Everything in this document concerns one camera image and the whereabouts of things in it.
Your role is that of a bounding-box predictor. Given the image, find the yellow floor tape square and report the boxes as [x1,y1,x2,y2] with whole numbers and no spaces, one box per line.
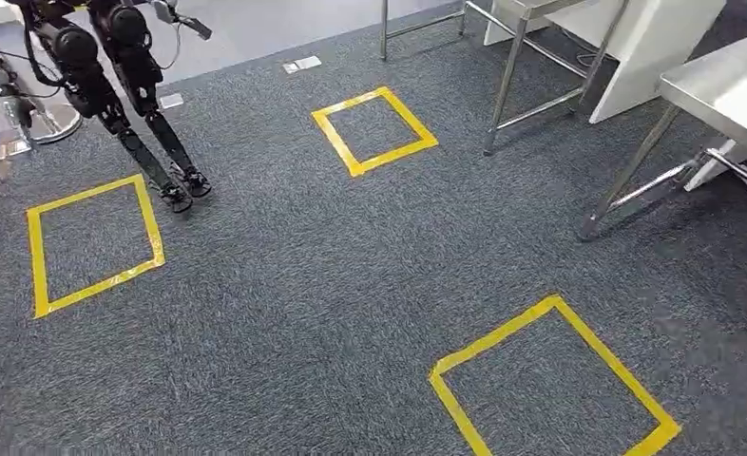
[428,294,683,456]
[311,85,440,179]
[26,173,167,320]

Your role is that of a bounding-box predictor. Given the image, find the grey black device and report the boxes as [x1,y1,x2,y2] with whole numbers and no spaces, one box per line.
[153,0,214,41]

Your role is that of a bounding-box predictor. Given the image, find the black robot leg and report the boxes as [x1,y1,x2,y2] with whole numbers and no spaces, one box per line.
[52,25,194,215]
[89,0,214,200]

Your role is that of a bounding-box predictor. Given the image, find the white panel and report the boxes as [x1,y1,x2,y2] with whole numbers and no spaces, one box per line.
[546,0,727,125]

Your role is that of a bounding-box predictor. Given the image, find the chrome round base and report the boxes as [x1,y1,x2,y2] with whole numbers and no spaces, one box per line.
[29,104,86,146]

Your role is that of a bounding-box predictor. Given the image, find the steel side table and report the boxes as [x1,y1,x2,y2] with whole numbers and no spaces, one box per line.
[576,25,747,243]

